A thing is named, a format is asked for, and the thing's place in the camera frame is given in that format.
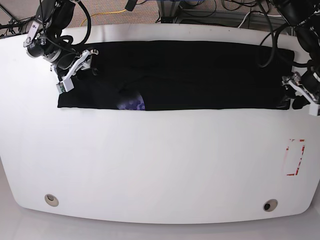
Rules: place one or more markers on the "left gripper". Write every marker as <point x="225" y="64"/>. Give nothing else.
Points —
<point x="310" y="83"/>

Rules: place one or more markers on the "left table cable grommet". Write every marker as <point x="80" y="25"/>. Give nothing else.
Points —
<point x="51" y="200"/>

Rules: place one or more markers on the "right table cable grommet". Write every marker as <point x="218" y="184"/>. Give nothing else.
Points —
<point x="270" y="205"/>

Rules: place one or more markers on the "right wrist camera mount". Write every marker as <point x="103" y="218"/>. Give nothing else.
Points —
<point x="83" y="62"/>

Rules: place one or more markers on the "table cable grommet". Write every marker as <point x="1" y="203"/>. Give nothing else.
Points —
<point x="51" y="200"/>
<point x="270" y="205"/>

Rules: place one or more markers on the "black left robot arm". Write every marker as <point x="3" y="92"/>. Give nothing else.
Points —
<point x="304" y="17"/>

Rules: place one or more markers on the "black T-shirt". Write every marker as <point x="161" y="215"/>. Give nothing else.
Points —
<point x="166" y="75"/>

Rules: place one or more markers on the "red tape rectangle marking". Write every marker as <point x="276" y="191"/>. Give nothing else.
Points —
<point x="293" y="156"/>

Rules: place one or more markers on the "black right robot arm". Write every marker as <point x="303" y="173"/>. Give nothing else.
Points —
<point x="45" y="38"/>

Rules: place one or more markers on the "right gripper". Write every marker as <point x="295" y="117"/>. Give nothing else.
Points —
<point x="66" y="61"/>

